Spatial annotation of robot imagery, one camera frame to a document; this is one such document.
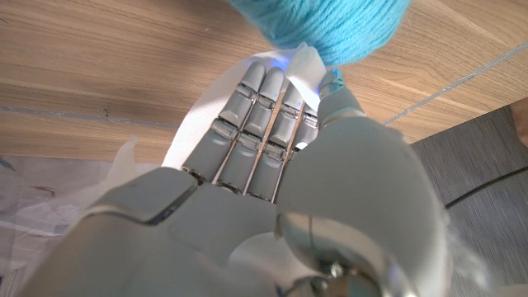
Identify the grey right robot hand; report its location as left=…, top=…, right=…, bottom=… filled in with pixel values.
left=18, top=60, right=453, bottom=297

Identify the white bandage strip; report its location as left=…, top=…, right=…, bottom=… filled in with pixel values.
left=102, top=42, right=328, bottom=195

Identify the teal yarn skein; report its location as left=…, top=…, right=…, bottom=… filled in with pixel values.
left=229, top=0, right=412, bottom=68

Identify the printed window backdrop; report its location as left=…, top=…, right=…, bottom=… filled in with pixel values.
left=0, top=154, right=162, bottom=297

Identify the grey tape outline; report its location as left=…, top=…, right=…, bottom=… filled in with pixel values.
left=0, top=40, right=528, bottom=129

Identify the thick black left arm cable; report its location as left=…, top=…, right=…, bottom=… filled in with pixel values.
left=444, top=164, right=528, bottom=210

